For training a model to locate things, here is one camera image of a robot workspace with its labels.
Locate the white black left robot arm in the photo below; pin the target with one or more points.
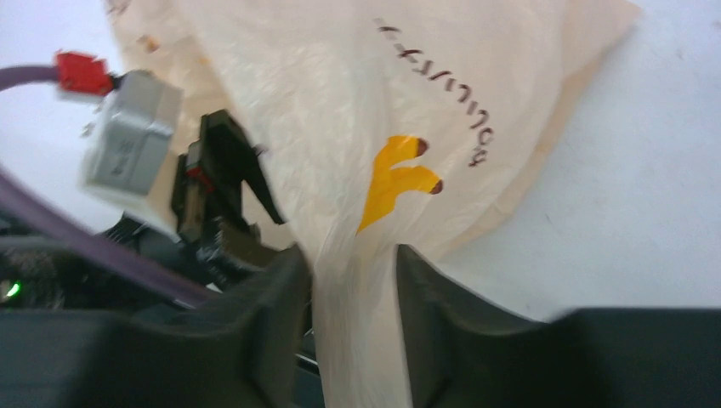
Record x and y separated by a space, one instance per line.
38 272

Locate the orange translucent plastic bag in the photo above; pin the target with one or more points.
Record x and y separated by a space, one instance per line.
379 123

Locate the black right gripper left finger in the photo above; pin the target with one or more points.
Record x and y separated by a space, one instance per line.
236 350

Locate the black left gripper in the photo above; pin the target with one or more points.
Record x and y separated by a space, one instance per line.
207 201

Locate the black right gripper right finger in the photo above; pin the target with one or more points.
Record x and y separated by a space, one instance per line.
464 351

